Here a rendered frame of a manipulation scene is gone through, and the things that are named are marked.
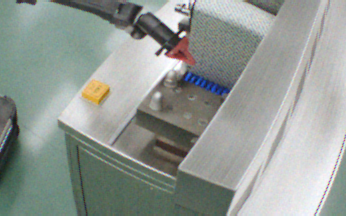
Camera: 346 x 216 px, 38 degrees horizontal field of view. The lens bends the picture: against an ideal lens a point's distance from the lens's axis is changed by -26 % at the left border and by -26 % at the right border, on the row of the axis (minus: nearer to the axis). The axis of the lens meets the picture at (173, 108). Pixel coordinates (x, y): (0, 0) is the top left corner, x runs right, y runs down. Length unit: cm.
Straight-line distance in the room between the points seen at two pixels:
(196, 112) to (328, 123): 64
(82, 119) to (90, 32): 184
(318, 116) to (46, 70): 242
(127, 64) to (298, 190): 112
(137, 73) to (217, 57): 34
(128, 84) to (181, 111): 30
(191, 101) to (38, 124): 149
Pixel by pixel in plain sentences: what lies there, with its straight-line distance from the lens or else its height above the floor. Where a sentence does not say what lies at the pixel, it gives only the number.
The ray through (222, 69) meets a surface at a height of 109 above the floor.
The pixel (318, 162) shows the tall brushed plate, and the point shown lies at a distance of 111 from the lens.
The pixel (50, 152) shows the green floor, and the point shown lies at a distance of 297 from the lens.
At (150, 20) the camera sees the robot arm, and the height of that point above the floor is 118.
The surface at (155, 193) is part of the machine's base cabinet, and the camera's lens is 183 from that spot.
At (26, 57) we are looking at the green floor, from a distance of 355.
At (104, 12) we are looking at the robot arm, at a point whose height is 121.
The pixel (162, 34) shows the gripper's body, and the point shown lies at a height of 114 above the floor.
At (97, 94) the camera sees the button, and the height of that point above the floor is 92.
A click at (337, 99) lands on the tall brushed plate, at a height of 144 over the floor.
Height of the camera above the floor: 223
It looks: 44 degrees down
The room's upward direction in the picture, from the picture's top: 7 degrees clockwise
